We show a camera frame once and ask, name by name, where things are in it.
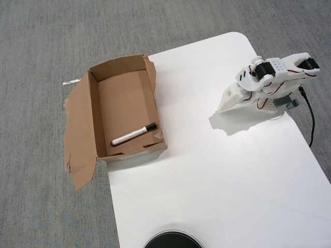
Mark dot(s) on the white tapered fixed gripper finger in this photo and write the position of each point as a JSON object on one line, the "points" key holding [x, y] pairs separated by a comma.
{"points": [[230, 99]]}

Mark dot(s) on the white gripper body with slots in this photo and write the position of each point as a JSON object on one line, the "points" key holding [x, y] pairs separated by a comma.
{"points": [[228, 101]]}

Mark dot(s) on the white marker pen black cap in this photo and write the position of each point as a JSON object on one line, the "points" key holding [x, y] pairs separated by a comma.
{"points": [[133, 135]]}

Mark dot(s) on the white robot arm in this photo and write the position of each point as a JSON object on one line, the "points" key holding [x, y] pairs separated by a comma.
{"points": [[279, 66]]}

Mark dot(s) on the open brown cardboard box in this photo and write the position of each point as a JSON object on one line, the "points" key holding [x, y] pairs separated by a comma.
{"points": [[121, 103]]}

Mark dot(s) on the grey table clamp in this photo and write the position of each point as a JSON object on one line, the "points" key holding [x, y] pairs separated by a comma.
{"points": [[284, 102]]}

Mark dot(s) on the black round disc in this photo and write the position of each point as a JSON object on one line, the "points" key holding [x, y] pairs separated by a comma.
{"points": [[172, 239]]}

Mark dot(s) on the white strip on carpet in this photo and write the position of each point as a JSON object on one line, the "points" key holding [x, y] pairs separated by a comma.
{"points": [[71, 82]]}

